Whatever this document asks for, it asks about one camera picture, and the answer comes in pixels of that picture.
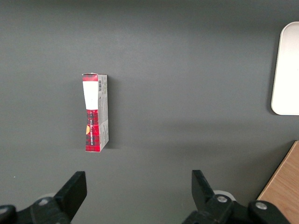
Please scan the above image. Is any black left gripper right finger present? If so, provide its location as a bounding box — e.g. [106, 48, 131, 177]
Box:
[182, 169, 290, 224]

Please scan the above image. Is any wooden two-drawer cabinet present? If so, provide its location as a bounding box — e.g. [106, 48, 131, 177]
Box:
[256, 140, 299, 224]

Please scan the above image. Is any red tartan cardboard box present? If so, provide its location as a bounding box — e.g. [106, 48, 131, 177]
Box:
[81, 72, 110, 153]

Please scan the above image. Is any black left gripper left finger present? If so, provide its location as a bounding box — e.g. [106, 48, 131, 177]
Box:
[0, 171, 88, 224]

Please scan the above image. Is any beige plastic tray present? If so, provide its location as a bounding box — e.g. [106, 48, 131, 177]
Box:
[271, 21, 299, 116]

